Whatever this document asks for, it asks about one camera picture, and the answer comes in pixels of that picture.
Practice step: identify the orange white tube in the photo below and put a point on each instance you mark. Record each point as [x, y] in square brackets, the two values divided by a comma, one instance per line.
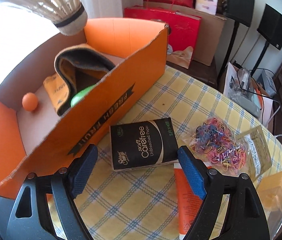
[188, 203]

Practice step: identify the gold foil sachet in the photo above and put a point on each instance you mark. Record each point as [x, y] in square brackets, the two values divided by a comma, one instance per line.
[258, 158]

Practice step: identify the red chocolate gift bag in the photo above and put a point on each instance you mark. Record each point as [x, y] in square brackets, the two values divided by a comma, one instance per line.
[183, 30]

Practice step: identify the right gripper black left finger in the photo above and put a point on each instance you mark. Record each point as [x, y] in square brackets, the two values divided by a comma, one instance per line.
[30, 216]

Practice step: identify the left black speaker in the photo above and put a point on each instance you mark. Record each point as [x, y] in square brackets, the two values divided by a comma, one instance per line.
[240, 11]

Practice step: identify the orange ping pong ball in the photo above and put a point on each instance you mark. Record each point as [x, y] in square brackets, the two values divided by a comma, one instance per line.
[30, 102]

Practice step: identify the green oval case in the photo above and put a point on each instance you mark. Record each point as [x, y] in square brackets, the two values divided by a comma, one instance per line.
[80, 95]

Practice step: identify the right black speaker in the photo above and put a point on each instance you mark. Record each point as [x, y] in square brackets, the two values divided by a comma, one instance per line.
[270, 26]

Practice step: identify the yellow sponge in plastic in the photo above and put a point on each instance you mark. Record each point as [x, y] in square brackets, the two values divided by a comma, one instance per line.
[270, 194]

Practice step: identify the black tissue paper pack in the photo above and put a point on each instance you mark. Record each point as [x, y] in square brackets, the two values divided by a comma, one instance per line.
[143, 144]

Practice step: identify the orange patterned towel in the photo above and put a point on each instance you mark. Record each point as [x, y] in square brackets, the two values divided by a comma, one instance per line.
[76, 68]

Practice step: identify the bag of colourful rubber bands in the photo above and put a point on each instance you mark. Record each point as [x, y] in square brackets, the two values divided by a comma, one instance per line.
[215, 144]

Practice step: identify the brown cardboard box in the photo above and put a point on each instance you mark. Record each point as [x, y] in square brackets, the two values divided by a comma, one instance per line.
[210, 30]

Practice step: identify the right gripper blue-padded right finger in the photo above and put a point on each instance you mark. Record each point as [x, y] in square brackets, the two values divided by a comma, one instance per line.
[244, 219]

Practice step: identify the black speaker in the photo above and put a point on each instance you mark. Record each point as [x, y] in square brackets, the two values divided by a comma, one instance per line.
[240, 11]
[270, 26]

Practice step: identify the orange cardboard fruit box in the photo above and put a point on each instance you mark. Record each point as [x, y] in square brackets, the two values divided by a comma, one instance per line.
[40, 141]

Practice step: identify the box of cluttered cables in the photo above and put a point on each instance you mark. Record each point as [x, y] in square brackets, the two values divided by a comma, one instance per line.
[238, 85]

